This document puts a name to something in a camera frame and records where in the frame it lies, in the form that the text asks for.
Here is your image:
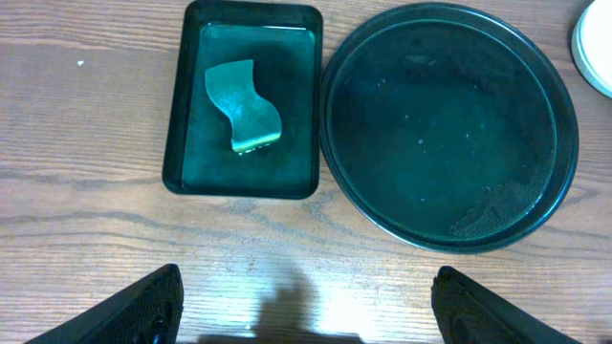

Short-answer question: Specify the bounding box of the green dish sponge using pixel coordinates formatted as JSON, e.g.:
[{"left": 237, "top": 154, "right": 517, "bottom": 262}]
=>
[{"left": 205, "top": 59, "right": 282, "bottom": 154}]

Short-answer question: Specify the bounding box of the rectangular black sponge tray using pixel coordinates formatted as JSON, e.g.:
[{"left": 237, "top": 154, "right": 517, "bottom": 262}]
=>
[{"left": 162, "top": 1, "right": 323, "bottom": 199}]

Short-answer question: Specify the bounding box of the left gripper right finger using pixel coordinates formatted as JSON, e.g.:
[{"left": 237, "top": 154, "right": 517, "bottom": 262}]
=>
[{"left": 431, "top": 266, "right": 576, "bottom": 344}]

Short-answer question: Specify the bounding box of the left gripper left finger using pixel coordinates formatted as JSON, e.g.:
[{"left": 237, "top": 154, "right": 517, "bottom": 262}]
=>
[{"left": 27, "top": 264, "right": 184, "bottom": 344}]

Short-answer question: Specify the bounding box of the round black tray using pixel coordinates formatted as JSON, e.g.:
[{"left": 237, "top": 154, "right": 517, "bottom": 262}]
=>
[{"left": 321, "top": 3, "right": 579, "bottom": 254}]

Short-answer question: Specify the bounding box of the white plate back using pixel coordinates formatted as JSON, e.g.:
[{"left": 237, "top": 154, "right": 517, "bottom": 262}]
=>
[{"left": 571, "top": 0, "right": 611, "bottom": 97}]

